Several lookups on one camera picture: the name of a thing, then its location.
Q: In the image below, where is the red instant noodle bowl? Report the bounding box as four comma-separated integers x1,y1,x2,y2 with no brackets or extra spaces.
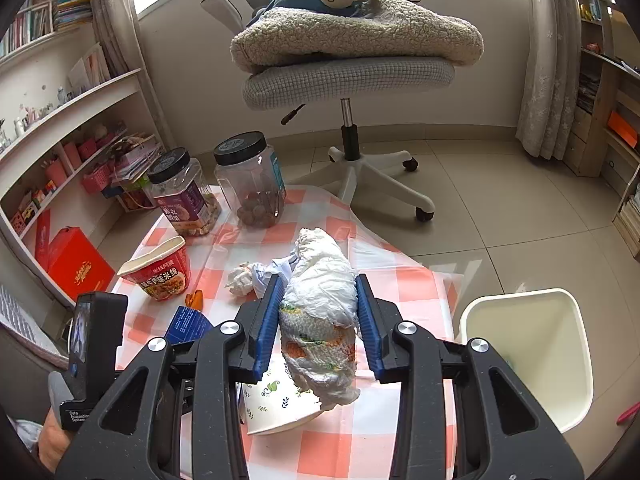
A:
117,235,191,301

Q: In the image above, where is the printed plastic wrapper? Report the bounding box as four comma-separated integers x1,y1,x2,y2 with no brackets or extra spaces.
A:
279,228,359,411

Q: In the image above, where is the beige fleece blanket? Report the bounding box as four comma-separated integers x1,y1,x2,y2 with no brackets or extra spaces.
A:
230,0,484,74

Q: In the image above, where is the bluish paper ball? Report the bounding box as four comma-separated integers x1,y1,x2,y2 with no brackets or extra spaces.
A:
250,252,298,298

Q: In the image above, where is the white tissue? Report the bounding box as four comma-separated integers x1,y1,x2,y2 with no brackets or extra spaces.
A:
224,262,254,297

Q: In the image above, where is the clear jar with nuts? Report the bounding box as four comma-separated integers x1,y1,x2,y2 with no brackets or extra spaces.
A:
214,131,286,229

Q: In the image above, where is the beige curtain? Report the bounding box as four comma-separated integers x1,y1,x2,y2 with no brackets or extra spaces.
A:
516,0,580,160
90,0,176,148

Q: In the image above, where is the left hand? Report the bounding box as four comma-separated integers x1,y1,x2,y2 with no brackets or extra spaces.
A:
37,408,74,474

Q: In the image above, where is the white trash bin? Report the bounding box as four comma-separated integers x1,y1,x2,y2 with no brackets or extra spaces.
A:
458,288,594,434

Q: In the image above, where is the white curved bookshelf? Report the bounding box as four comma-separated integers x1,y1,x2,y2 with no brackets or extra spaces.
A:
1,0,166,306

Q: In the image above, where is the checkered orange white tablecloth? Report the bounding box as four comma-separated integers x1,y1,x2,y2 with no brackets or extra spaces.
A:
115,188,452,479

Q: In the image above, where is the beige right curtain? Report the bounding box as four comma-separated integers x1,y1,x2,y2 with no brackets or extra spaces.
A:
516,0,580,160

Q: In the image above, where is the cashew jar purple label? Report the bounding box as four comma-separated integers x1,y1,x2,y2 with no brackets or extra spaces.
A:
146,148,221,236

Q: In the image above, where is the beige left curtain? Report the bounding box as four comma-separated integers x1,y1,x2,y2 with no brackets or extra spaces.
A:
90,0,176,148

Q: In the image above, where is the grey office chair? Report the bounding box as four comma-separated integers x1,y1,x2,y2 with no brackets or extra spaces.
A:
201,0,454,223

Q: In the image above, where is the blue carton box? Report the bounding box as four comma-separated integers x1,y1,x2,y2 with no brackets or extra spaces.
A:
164,306,213,344

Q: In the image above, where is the white floral paper cup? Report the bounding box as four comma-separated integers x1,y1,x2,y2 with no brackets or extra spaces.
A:
241,367,322,436

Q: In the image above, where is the wooden shelf unit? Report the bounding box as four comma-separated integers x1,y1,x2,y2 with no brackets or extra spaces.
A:
564,0,639,258

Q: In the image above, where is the orange peel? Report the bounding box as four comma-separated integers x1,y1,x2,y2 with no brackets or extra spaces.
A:
184,289,204,312

